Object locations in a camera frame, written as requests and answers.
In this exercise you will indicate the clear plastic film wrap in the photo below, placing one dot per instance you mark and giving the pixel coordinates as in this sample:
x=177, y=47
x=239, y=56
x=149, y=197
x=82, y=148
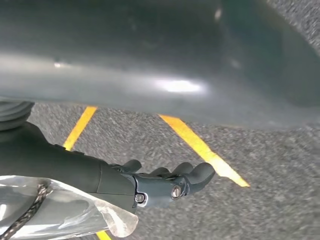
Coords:
x=75, y=215

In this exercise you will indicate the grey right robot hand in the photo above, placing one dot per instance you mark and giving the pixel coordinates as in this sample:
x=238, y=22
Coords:
x=75, y=172

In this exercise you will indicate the grey robot body shell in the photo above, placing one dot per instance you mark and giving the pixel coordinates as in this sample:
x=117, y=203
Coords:
x=149, y=49

